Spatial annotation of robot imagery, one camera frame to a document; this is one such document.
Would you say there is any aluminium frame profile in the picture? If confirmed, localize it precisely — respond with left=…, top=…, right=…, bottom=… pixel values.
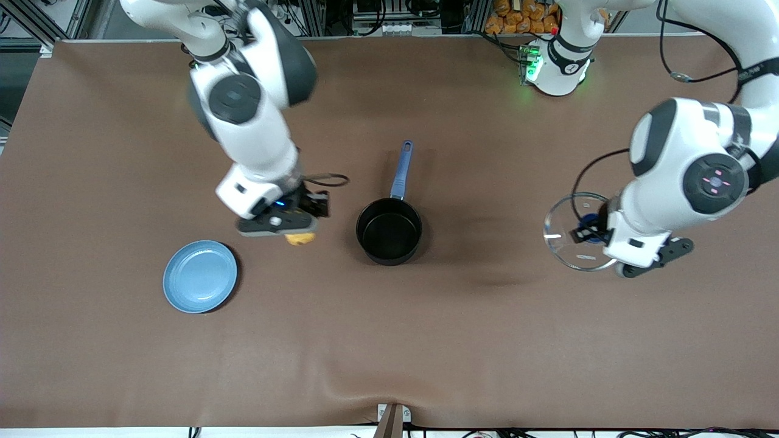
left=467, top=0, right=489, bottom=35
left=0, top=0, right=116, bottom=43
left=299, top=0, right=327, bottom=37

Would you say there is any blue round plate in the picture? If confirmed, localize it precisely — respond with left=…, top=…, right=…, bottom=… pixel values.
left=162, top=240, right=239, bottom=315

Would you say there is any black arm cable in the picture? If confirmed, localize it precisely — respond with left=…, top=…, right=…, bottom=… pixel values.
left=301, top=173, right=351, bottom=188
left=571, top=0, right=749, bottom=223

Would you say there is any brown table mat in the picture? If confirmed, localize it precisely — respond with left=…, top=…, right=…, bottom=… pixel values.
left=0, top=35, right=779, bottom=429

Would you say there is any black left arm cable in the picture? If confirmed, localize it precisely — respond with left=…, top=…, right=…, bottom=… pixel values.
left=571, top=0, right=749, bottom=223

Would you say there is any glass lid with blue knob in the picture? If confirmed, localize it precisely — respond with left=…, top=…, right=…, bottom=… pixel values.
left=543, top=192, right=620, bottom=272

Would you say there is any metal table edge bracket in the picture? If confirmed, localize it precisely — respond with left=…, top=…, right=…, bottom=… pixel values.
left=377, top=403, right=412, bottom=438

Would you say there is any black pot with blue handle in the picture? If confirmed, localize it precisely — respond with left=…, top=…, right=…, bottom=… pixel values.
left=355, top=140, right=424, bottom=266

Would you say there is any white socket strip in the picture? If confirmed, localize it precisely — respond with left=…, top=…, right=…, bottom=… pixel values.
left=353, top=21, right=410, bottom=37

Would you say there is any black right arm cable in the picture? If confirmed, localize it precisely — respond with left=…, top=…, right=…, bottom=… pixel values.
left=301, top=173, right=351, bottom=188

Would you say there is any orange snack bag pile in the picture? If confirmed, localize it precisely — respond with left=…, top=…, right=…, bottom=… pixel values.
left=485, top=0, right=562, bottom=35

